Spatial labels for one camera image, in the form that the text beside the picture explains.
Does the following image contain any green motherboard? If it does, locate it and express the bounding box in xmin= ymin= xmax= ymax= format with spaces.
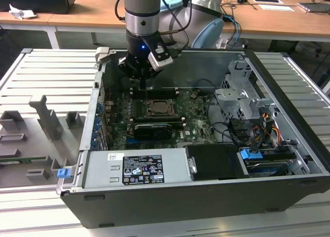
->
xmin=104 ymin=89 xmax=220 ymax=150

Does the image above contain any blue disk carrier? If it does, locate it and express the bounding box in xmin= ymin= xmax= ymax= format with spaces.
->
xmin=239 ymin=148 xmax=262 ymax=160

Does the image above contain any blue cable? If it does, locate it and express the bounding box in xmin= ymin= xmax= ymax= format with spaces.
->
xmin=223 ymin=14 xmax=242 ymax=50

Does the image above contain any grey metal drive cage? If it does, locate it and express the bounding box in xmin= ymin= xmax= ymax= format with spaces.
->
xmin=213 ymin=60 xmax=279 ymax=124

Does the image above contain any grey parts rack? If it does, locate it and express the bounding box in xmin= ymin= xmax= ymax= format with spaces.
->
xmin=0 ymin=94 xmax=88 ymax=189

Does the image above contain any CPU socket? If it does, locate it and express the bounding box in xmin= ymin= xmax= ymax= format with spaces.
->
xmin=144 ymin=98 xmax=180 ymax=119

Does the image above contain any wooden office desk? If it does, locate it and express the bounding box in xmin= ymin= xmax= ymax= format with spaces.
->
xmin=47 ymin=0 xmax=330 ymax=51
xmin=0 ymin=11 xmax=60 ymax=49

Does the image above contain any green RAM stick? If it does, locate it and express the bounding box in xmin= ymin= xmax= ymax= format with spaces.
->
xmin=0 ymin=156 xmax=50 ymax=164

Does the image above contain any blue case latch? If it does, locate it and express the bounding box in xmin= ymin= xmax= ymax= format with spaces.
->
xmin=57 ymin=168 xmax=71 ymax=180

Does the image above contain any crumpled white paper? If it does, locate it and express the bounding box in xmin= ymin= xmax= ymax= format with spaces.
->
xmin=9 ymin=4 xmax=37 ymax=20

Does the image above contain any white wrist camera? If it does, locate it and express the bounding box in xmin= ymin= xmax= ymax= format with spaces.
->
xmin=147 ymin=45 xmax=173 ymax=72

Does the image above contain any silver CPU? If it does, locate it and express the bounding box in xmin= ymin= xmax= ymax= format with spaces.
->
xmin=152 ymin=101 xmax=171 ymax=114

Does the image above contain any grey laptop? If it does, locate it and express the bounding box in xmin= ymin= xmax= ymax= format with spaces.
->
xmin=298 ymin=1 xmax=330 ymax=14

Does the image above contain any hard disk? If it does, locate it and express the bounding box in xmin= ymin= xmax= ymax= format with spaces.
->
xmin=244 ymin=158 xmax=292 ymax=177

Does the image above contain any white paper sheet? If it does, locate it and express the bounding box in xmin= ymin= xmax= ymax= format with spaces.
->
xmin=258 ymin=4 xmax=296 ymax=12

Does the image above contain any black camera cable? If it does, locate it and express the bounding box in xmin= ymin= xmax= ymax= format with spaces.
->
xmin=157 ymin=0 xmax=193 ymax=59

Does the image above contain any black monitor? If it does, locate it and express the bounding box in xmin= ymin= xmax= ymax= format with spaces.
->
xmin=0 ymin=0 xmax=76 ymax=15

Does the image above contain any metal socket cover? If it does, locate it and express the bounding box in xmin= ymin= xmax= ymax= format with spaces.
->
xmin=147 ymin=99 xmax=178 ymax=117

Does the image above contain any grey plastic case latch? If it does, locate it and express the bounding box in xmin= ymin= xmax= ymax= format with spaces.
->
xmin=95 ymin=46 xmax=111 ymax=65

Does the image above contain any coloured wire bundle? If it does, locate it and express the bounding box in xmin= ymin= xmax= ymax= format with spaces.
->
xmin=249 ymin=112 xmax=282 ymax=148

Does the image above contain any white desk cable plate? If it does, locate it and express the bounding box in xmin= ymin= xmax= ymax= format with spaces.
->
xmin=251 ymin=0 xmax=283 ymax=5

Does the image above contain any black PC case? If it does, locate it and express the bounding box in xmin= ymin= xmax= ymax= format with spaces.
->
xmin=56 ymin=46 xmax=330 ymax=229

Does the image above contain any grey power supply unit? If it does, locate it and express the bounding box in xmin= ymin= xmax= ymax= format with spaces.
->
xmin=84 ymin=147 xmax=197 ymax=189

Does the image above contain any black graphics card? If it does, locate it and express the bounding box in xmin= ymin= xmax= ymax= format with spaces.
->
xmin=133 ymin=122 xmax=173 ymax=140

